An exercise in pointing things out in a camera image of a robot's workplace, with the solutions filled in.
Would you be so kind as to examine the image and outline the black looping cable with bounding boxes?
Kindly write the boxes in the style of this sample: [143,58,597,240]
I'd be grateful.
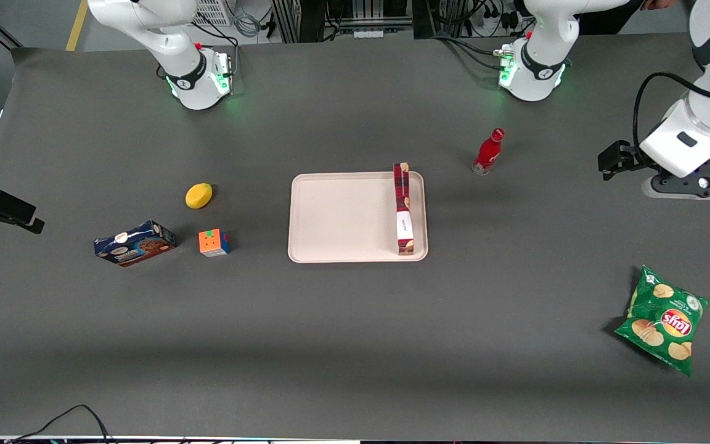
[9,404,113,444]

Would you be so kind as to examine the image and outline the black metal rack frame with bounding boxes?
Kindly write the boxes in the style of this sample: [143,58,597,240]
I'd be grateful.
[271,0,414,44]

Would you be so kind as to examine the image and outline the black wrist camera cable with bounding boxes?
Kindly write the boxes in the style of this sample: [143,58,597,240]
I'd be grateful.
[632,72,710,162]

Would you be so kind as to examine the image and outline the orange puzzle cube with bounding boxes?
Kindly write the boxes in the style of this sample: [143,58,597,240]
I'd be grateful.
[198,228,231,258]

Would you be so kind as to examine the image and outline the black arm base cables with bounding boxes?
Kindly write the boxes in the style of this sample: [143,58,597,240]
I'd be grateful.
[432,34,507,70]

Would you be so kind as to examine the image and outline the red drink bottle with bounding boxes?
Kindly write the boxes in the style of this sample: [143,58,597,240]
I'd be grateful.
[472,128,506,176]

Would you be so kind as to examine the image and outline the grey coiled cable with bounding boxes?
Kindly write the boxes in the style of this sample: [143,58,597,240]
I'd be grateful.
[234,9,264,39]

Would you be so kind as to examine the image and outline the red cookie box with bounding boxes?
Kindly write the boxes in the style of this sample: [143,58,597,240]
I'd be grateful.
[393,162,415,255]

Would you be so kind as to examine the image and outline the yellow lemon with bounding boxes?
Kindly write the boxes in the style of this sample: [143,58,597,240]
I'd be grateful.
[185,183,213,210]

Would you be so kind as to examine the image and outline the blue cookie box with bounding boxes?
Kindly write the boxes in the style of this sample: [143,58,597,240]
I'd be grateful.
[93,220,178,268]

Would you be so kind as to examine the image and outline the green chips bag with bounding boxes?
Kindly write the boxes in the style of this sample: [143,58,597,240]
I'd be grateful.
[614,265,709,377]

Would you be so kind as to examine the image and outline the pale pink plastic tray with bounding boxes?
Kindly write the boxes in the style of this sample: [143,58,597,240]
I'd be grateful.
[287,171,430,264]

